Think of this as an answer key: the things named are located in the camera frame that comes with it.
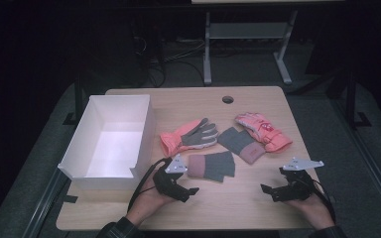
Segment right hand-held gripper black cable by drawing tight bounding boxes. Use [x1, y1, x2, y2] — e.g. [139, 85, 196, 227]
[306, 177, 337, 223]

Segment white box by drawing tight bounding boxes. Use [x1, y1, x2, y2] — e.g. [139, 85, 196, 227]
[57, 94, 157, 191]

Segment hand-held gripper black cable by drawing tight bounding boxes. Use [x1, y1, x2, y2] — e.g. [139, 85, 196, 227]
[126, 158, 171, 213]
[306, 177, 337, 223]

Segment person's left hand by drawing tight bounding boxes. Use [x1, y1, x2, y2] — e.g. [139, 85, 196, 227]
[126, 177, 177, 227]

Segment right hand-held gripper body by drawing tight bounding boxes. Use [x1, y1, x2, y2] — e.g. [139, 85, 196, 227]
[272, 157, 324, 202]

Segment bundle of black floor cables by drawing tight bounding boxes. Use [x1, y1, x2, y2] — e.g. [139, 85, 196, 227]
[131, 35, 206, 89]

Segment black metal stand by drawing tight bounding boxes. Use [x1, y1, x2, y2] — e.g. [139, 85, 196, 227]
[343, 69, 372, 130]

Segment person's right hand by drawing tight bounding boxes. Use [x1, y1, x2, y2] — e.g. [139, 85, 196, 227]
[286, 197, 335, 230]

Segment grey metal frame desk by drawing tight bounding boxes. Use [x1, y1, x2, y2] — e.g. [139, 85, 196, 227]
[191, 0, 345, 85]

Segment pink glove with grey palm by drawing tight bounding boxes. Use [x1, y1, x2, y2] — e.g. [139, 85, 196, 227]
[159, 117, 219, 158]

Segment pink padded ski glove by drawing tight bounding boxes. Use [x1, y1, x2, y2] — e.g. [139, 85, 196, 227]
[234, 112, 294, 154]

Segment grey aluminium floor rail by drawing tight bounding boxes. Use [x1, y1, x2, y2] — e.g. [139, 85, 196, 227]
[22, 168, 71, 238]
[330, 98, 381, 220]

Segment left hand-held gripper black cable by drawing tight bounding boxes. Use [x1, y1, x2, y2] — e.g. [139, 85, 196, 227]
[126, 158, 171, 213]

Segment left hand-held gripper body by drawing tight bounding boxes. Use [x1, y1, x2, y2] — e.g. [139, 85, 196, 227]
[152, 154, 189, 197]

